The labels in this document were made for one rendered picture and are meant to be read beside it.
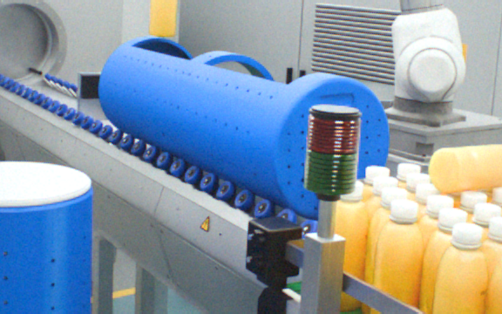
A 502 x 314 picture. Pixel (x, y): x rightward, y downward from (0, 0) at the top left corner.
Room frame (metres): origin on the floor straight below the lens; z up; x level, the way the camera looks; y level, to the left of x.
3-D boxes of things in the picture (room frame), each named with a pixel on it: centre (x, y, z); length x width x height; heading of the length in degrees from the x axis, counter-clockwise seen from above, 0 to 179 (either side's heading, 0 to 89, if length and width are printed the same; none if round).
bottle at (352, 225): (1.25, -0.12, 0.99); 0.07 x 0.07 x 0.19
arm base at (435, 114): (2.14, -0.37, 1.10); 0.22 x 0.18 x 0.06; 53
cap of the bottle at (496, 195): (1.27, -0.37, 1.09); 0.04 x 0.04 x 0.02
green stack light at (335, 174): (0.98, -0.07, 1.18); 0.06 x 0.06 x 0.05
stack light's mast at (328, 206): (0.98, -0.07, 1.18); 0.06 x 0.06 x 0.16
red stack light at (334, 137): (0.98, -0.07, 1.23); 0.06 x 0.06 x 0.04
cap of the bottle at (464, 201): (1.23, -0.31, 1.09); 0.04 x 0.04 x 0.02
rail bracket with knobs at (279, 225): (1.35, -0.01, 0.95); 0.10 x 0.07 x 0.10; 124
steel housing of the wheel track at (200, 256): (2.37, 0.43, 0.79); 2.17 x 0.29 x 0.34; 34
